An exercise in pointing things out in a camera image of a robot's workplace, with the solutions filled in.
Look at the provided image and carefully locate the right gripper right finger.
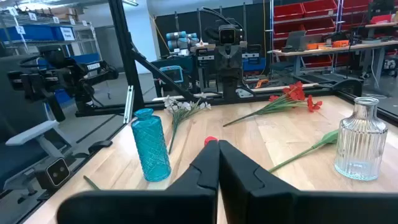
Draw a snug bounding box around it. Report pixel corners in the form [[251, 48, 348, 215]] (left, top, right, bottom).
[[218, 139, 398, 224]]

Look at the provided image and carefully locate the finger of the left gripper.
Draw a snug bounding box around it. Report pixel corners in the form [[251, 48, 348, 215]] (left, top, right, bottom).
[[228, 45, 242, 71], [216, 45, 229, 71]]

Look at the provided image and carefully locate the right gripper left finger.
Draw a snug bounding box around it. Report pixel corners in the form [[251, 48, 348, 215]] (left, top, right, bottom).
[[57, 139, 220, 224]]

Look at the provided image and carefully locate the white artificial flower bunch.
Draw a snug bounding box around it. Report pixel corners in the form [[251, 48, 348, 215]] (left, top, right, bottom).
[[163, 94, 213, 156]]

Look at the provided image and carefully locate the blue textured glass vase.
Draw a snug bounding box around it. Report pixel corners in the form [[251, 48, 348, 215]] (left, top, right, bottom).
[[131, 108, 172, 183]]

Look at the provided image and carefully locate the yellow artificial tulip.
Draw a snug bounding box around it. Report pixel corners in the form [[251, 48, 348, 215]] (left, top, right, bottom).
[[267, 129, 340, 174]]

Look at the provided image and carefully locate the clear ribbed glass vase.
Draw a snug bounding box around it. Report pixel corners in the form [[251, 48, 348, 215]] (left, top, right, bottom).
[[334, 96, 389, 182]]

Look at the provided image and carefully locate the orange hand tool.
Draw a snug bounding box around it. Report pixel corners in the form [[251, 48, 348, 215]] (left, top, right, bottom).
[[254, 78, 270, 90]]

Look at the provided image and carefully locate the teach pendant with blue screen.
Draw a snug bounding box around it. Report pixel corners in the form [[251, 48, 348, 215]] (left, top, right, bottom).
[[159, 65, 185, 84]]

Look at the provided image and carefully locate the gray laptop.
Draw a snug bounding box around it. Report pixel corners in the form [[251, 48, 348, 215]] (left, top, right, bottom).
[[281, 30, 307, 53]]

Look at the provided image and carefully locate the red storage bin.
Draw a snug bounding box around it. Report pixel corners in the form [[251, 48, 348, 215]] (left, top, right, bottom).
[[303, 0, 338, 18], [273, 2, 305, 22], [273, 18, 336, 35]]

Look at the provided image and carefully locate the orange plastic part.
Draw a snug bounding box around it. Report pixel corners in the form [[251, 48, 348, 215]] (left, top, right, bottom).
[[331, 39, 351, 49]]

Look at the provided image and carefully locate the light wooden workbench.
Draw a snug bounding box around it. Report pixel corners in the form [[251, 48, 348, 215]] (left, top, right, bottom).
[[272, 39, 398, 86]]

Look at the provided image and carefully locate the rack with red bins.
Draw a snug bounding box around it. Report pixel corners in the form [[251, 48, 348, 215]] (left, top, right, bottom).
[[269, 0, 398, 70]]

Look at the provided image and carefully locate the metal shelving rack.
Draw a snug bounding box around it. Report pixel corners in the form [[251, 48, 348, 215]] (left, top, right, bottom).
[[0, 4, 103, 66]]

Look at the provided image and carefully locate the blue storage bin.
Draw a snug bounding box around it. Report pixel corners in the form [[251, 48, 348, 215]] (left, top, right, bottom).
[[51, 26, 76, 42], [0, 24, 53, 43]]

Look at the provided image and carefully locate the office chair with gray armrest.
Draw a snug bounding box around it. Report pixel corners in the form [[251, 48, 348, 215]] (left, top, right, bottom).
[[0, 54, 73, 200]]

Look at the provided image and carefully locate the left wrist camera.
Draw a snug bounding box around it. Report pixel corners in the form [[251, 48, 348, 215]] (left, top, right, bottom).
[[218, 24, 239, 46]]

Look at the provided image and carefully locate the dark partition wall panel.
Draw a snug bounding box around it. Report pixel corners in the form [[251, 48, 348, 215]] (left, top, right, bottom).
[[154, 2, 272, 75]]

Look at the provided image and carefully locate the silver aluminium bracket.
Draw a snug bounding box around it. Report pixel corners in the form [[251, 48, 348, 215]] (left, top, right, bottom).
[[123, 85, 136, 124]]

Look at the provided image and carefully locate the small black depth camera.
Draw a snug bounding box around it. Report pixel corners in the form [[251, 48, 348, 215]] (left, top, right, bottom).
[[34, 156, 72, 192]]

